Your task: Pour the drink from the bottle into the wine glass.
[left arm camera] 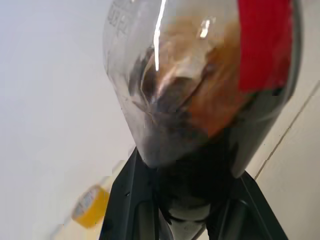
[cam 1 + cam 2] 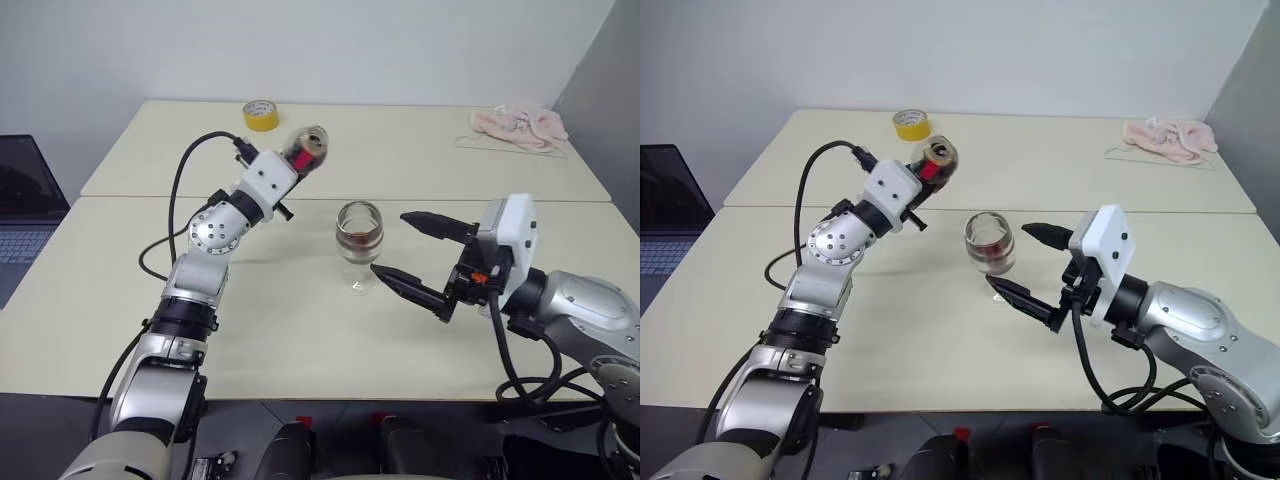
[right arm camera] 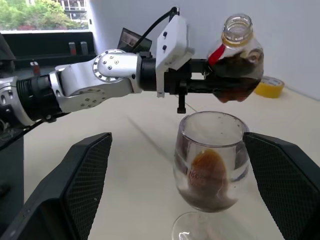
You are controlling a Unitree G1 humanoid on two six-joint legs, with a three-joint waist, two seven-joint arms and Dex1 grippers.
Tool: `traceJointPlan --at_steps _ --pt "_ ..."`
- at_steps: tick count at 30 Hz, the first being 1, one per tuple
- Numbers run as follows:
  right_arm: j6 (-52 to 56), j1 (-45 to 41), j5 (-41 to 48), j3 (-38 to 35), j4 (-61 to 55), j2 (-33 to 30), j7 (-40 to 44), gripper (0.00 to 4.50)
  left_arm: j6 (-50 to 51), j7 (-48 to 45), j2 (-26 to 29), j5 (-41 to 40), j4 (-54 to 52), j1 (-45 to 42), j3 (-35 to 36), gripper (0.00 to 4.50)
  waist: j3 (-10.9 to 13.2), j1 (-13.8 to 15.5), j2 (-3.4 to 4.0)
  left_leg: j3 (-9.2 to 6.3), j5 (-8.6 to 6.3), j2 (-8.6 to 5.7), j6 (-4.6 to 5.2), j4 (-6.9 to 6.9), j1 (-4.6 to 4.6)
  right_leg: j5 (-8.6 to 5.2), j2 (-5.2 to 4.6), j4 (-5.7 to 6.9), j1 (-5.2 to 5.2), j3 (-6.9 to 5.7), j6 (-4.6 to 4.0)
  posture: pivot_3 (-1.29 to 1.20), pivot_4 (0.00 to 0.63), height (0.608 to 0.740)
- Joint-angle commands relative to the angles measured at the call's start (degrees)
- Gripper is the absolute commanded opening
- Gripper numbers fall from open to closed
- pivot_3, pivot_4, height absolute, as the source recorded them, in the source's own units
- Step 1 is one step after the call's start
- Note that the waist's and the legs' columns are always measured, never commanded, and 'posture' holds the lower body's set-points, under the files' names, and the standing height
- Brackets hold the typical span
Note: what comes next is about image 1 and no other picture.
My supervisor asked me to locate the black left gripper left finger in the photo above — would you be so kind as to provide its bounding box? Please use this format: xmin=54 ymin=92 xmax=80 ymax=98
xmin=99 ymin=146 xmax=162 ymax=240

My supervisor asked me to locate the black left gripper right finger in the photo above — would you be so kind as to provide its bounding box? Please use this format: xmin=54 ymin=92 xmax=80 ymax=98
xmin=206 ymin=171 xmax=290 ymax=240

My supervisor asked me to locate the yellow-capped cola bottle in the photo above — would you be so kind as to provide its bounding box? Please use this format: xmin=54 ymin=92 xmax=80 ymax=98
xmin=102 ymin=0 xmax=305 ymax=240

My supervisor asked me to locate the yellow tape roll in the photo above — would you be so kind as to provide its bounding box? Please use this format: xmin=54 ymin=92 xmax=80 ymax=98
xmin=71 ymin=184 xmax=111 ymax=230

